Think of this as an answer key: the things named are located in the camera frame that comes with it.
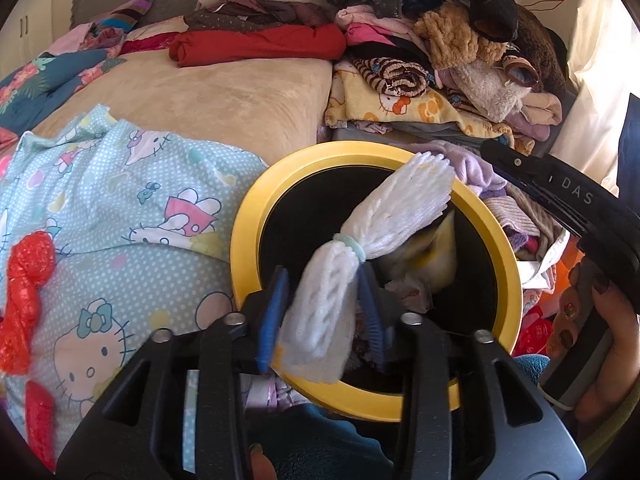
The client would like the yellow trash bin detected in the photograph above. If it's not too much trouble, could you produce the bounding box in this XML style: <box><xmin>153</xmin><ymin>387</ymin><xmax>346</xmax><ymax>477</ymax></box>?
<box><xmin>230</xmin><ymin>141</ymin><xmax>523</xmax><ymax>422</ymax></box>

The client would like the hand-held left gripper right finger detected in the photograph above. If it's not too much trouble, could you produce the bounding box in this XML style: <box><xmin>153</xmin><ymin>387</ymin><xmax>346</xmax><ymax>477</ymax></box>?
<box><xmin>357</xmin><ymin>262</ymin><xmax>586</xmax><ymax>480</ymax></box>

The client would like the blue floral quilt pink lining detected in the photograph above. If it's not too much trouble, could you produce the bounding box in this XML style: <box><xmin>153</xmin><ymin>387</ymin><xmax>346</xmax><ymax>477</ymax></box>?
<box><xmin>0</xmin><ymin>47</ymin><xmax>126</xmax><ymax>136</ymax></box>

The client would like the white foam net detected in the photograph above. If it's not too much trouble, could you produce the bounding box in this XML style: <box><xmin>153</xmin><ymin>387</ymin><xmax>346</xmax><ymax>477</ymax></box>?
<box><xmin>272</xmin><ymin>152</ymin><xmax>457</xmax><ymax>386</ymax></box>

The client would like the cream wardrobe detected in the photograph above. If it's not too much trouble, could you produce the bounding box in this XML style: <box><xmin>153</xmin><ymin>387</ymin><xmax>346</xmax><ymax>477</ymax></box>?
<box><xmin>0</xmin><ymin>0</ymin><xmax>76</xmax><ymax>81</ymax></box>

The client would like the light blue printed blanket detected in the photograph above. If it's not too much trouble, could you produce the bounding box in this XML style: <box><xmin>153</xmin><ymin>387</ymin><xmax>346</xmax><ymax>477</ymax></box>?
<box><xmin>0</xmin><ymin>105</ymin><xmax>273</xmax><ymax>476</ymax></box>

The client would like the beige pillow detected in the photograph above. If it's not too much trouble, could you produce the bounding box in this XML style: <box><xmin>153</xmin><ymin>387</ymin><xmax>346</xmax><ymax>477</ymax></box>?
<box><xmin>30</xmin><ymin>50</ymin><xmax>333</xmax><ymax>171</ymax></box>

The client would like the striped pillow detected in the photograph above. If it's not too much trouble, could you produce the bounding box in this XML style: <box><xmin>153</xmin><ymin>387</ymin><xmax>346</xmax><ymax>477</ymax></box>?
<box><xmin>87</xmin><ymin>0</ymin><xmax>160</xmax><ymax>36</ymax></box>

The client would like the purple cloth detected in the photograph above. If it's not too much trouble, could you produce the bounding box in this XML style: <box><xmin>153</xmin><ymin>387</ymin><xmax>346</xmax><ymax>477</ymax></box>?
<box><xmin>415</xmin><ymin>140</ymin><xmax>511</xmax><ymax>199</ymax></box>

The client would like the folded red garment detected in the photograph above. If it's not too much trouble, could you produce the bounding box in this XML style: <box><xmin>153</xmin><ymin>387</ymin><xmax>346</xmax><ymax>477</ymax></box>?
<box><xmin>169</xmin><ymin>22</ymin><xmax>347</xmax><ymax>68</ymax></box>

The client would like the striped knitted cloth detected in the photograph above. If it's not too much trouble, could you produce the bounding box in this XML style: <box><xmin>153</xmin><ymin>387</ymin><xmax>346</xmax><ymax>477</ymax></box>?
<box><xmin>484</xmin><ymin>195</ymin><xmax>542</xmax><ymax>261</ymax></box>

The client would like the white curtain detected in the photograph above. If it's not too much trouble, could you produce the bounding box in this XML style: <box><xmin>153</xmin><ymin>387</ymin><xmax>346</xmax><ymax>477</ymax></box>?
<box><xmin>550</xmin><ymin>0</ymin><xmax>640</xmax><ymax>196</ymax></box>

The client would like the person's teal clothing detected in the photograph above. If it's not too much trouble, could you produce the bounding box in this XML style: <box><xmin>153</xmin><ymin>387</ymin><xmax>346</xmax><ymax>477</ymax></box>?
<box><xmin>265</xmin><ymin>402</ymin><xmax>397</xmax><ymax>480</ymax></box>

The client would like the grey headboard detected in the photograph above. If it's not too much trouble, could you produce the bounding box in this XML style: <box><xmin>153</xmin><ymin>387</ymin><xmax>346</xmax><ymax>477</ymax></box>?
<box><xmin>70</xmin><ymin>0</ymin><xmax>221</xmax><ymax>28</ymax></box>

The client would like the person's left hand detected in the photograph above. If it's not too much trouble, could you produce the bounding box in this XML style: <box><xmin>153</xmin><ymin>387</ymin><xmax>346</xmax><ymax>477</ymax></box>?
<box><xmin>249</xmin><ymin>442</ymin><xmax>279</xmax><ymax>480</ymax></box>

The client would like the person's right forearm green sleeve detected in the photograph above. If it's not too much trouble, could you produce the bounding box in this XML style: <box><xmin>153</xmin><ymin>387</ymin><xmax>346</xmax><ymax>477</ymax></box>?
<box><xmin>580</xmin><ymin>390</ymin><xmax>640</xmax><ymax>467</ymax></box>

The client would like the yellow printed blanket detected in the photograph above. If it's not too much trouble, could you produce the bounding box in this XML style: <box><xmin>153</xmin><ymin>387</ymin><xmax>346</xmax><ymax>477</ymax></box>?
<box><xmin>325</xmin><ymin>67</ymin><xmax>536</xmax><ymax>156</ymax></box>

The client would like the pile of clothes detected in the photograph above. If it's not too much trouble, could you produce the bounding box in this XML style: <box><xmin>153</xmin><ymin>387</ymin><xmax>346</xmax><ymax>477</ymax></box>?
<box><xmin>185</xmin><ymin>0</ymin><xmax>571</xmax><ymax>142</ymax></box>

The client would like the dark red cloth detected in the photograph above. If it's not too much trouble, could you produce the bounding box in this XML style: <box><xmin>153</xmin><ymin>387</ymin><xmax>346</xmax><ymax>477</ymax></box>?
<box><xmin>120</xmin><ymin>30</ymin><xmax>181</xmax><ymax>56</ymax></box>

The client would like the red plastic bag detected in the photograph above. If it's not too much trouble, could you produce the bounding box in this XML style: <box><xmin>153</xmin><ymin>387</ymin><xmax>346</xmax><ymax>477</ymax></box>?
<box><xmin>0</xmin><ymin>230</ymin><xmax>57</xmax><ymax>376</ymax></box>

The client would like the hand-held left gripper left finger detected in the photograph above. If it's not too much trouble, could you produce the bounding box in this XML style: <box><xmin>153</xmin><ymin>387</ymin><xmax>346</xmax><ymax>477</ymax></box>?
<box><xmin>55</xmin><ymin>266</ymin><xmax>291</xmax><ymax>480</ymax></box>

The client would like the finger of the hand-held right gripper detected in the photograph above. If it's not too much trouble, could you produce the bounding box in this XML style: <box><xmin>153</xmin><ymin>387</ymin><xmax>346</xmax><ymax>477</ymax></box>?
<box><xmin>500</xmin><ymin>167</ymin><xmax>587</xmax><ymax>236</ymax></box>
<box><xmin>480</xmin><ymin>138</ymin><xmax>557</xmax><ymax>182</ymax></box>

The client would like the white printed plastic bag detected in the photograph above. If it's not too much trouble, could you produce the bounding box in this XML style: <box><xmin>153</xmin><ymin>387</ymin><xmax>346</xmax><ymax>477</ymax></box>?
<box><xmin>385</xmin><ymin>280</ymin><xmax>437</xmax><ymax>314</ymax></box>

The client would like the person's right hand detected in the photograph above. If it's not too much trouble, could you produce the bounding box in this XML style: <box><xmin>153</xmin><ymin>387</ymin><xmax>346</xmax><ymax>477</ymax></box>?
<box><xmin>545</xmin><ymin>260</ymin><xmax>640</xmax><ymax>428</ymax></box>

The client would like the red snack packet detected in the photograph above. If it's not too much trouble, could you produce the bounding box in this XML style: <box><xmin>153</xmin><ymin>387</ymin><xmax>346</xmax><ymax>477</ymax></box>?
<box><xmin>25</xmin><ymin>380</ymin><xmax>57</xmax><ymax>472</ymax></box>

